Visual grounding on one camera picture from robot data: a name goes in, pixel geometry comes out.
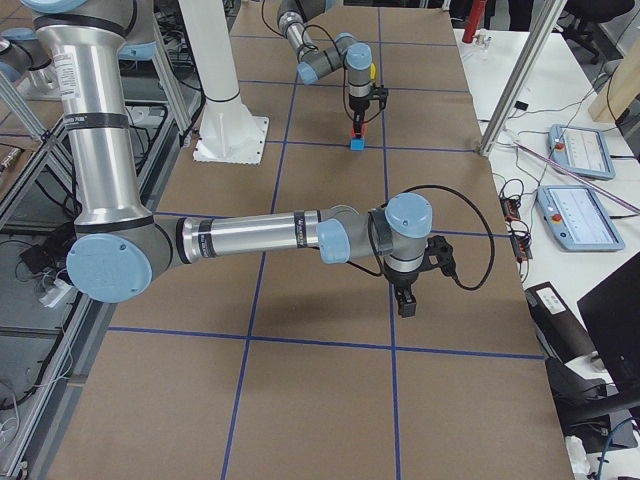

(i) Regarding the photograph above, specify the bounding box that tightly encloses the orange black electronics board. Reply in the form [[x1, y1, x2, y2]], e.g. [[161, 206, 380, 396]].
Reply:
[[500, 198, 532, 263]]

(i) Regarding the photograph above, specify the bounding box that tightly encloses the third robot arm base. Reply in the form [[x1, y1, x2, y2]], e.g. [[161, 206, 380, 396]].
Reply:
[[1, 27, 58, 93]]

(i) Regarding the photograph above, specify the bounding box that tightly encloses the teach pendant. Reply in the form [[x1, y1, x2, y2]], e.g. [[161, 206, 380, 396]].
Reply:
[[548, 124, 616, 180], [536, 185, 625, 252]]

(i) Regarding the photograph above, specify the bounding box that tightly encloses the near teach pendant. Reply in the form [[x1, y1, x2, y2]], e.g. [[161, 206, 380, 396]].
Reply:
[[536, 185, 625, 252]]

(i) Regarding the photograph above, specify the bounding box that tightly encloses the red block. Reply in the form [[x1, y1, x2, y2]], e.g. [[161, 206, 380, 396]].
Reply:
[[351, 125, 366, 140]]

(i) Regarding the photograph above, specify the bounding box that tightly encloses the aluminium frame post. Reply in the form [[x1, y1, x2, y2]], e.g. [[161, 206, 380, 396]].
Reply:
[[477, 0, 567, 157]]

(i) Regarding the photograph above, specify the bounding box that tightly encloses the black label printer box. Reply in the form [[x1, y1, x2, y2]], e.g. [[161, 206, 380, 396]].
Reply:
[[525, 282, 595, 363]]

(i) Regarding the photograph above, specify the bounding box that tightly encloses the black monitor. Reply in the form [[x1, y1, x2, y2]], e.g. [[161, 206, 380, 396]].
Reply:
[[578, 254, 639, 389]]

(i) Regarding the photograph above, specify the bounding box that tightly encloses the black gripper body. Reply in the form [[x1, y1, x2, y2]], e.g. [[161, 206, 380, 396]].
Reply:
[[349, 95, 367, 116], [385, 267, 420, 296]]

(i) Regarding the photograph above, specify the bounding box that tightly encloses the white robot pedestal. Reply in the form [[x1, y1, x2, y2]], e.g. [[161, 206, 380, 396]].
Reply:
[[179, 0, 269, 165]]

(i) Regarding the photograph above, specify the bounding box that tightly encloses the far teach pendant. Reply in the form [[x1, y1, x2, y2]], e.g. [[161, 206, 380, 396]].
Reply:
[[548, 124, 616, 180]]

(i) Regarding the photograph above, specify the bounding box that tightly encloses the white power strip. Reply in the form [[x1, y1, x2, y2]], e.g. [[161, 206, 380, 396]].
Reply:
[[39, 279, 72, 308]]

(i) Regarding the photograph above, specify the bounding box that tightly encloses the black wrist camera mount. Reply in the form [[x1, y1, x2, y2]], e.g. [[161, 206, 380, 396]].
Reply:
[[420, 235, 458, 280]]

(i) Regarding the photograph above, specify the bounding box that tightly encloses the red cylinder bottle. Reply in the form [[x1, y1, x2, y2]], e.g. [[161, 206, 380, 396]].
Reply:
[[462, 0, 487, 44]]

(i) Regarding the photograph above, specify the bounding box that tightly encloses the blue block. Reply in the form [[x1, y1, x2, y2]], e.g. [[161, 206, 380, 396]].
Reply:
[[349, 138, 366, 151]]

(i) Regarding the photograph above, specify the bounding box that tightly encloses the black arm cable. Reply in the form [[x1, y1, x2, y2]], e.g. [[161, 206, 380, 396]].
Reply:
[[367, 184, 497, 292]]

